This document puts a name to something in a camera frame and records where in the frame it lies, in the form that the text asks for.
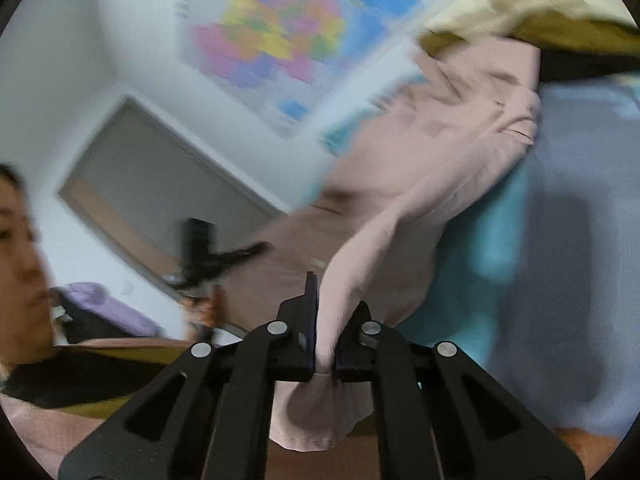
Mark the person head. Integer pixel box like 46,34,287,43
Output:
0,164,55,374

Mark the purple hanging garment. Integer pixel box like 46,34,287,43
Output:
56,282,163,338

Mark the olive green garment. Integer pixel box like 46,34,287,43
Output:
418,11,639,58

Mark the pink jacket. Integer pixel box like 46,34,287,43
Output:
224,37,540,452

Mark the black hanging garment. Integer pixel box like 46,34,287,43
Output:
51,288,130,344

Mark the colourful wall map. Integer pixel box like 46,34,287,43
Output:
176,0,437,136

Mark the teal grey bed sheet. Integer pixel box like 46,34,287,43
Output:
299,74,640,441

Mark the grey wooden door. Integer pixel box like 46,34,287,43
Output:
58,96,283,294

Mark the person left hand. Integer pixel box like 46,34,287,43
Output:
181,285,228,342

